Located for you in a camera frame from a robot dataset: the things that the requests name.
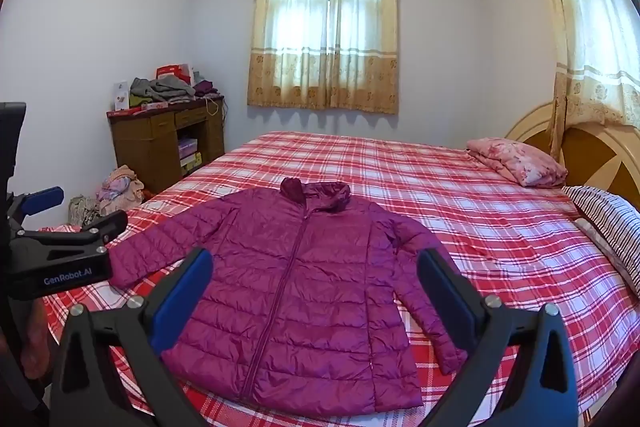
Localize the grey clothes pile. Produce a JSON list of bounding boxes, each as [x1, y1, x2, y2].
[[130, 75, 197, 104]]

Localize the patterned grey bag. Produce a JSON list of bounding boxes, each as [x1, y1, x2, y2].
[[68, 195, 102, 228]]

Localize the boxes inside desk shelf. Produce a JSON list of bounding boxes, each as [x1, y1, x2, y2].
[[178, 137, 203, 168]]

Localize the beige floral window curtain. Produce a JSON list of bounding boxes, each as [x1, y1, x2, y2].
[[522, 0, 640, 164], [246, 0, 401, 116]]

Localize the pink floral pillow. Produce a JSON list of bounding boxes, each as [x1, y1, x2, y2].
[[466, 137, 569, 188]]

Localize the red plaid bed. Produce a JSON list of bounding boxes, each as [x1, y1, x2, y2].
[[39, 130, 640, 427]]

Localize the pink clothes pile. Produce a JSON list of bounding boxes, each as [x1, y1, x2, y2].
[[96, 165, 146, 216]]

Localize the purple folded clothes stack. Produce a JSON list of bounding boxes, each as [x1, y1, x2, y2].
[[193, 76, 222, 98]]

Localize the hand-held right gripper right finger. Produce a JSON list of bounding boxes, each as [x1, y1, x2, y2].
[[417, 248, 581, 427]]

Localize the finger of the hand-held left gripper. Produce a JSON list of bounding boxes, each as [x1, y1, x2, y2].
[[15, 210, 129, 258], [9, 186, 65, 230]]

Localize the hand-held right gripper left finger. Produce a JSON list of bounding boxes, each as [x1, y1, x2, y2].
[[49, 247, 215, 427]]

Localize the flat red box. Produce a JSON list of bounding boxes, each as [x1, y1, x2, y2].
[[111, 103, 172, 115]]

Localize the purple puffer jacket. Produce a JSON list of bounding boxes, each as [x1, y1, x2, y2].
[[106, 178, 469, 419]]

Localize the brown wooden desk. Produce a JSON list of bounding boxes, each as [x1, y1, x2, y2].
[[106, 96, 227, 195]]

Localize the red and white box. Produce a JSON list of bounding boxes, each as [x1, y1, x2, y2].
[[155, 63, 195, 86]]

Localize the striped pillow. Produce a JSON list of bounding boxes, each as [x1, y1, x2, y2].
[[562, 185, 640, 298]]

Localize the beige wooden headboard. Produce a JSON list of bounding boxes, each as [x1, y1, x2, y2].
[[505, 101, 640, 210]]

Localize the person's left forearm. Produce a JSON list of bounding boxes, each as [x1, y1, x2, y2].
[[20, 299, 53, 380]]

